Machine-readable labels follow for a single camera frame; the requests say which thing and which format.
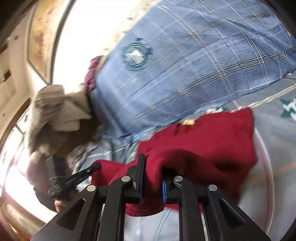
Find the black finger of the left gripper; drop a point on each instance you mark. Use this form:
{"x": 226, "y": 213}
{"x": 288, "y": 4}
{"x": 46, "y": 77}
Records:
{"x": 70, "y": 183}

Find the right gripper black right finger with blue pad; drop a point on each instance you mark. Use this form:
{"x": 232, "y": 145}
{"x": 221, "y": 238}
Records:
{"x": 206, "y": 213}

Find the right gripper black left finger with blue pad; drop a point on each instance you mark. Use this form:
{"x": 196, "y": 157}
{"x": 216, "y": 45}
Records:
{"x": 98, "y": 213}

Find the red knit sweater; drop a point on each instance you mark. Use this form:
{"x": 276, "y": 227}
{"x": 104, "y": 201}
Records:
{"x": 217, "y": 149}

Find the grey crumpled cloth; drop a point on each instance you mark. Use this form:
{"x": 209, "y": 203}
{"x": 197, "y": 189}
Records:
{"x": 78, "y": 156}

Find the grey plaid bed sheet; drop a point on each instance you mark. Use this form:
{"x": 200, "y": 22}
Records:
{"x": 267, "y": 194}

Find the beige cloth pile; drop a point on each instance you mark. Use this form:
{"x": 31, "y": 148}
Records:
{"x": 54, "y": 114}

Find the maroon knit cloth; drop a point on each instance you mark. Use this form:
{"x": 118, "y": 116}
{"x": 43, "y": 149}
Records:
{"x": 89, "y": 80}

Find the blue plaid pillow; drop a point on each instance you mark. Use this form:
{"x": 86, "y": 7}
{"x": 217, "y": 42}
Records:
{"x": 182, "y": 57}

